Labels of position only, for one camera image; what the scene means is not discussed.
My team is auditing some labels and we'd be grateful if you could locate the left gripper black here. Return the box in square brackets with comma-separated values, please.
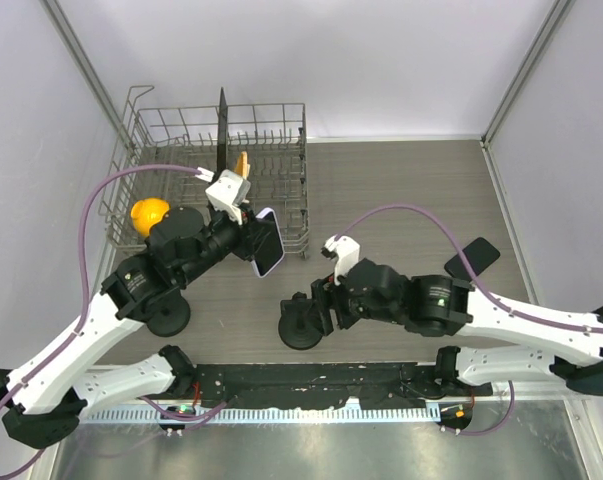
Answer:
[178, 202, 275, 285]

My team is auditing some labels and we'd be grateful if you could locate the lavender smartphone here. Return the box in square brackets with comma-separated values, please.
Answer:
[251, 207, 285, 278]

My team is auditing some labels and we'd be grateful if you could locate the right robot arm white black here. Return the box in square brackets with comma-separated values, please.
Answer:
[311, 259, 603, 397]

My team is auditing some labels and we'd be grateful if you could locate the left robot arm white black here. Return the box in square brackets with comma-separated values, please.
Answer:
[0, 207, 283, 450]

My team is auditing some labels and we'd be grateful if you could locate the orange wooden plate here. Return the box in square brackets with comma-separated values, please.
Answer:
[234, 151, 250, 179]

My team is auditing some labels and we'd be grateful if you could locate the yellow bowl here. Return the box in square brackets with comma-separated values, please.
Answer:
[130, 197, 170, 238]

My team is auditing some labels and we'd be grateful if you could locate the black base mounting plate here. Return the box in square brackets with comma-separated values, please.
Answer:
[186, 362, 493, 411]

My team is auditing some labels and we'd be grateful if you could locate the black plate upright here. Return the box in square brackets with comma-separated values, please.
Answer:
[216, 88, 229, 174]

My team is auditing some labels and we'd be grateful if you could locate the black smartphone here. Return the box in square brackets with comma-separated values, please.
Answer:
[444, 237, 501, 281]

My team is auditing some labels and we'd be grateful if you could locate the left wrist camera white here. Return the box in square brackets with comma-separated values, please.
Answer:
[195, 168, 251, 225]

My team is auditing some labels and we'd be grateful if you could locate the grey wire dish rack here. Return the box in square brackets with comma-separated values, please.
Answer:
[98, 85, 310, 258]

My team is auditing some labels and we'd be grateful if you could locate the white slotted cable duct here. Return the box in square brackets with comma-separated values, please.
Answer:
[85, 401, 440, 425]

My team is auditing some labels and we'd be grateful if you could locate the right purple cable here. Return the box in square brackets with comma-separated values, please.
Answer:
[338, 202, 603, 435]

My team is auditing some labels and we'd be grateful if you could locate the purple cable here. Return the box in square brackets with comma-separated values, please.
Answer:
[338, 202, 603, 435]
[0, 164, 242, 474]

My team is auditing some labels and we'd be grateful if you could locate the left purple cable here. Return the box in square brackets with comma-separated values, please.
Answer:
[0, 164, 242, 474]

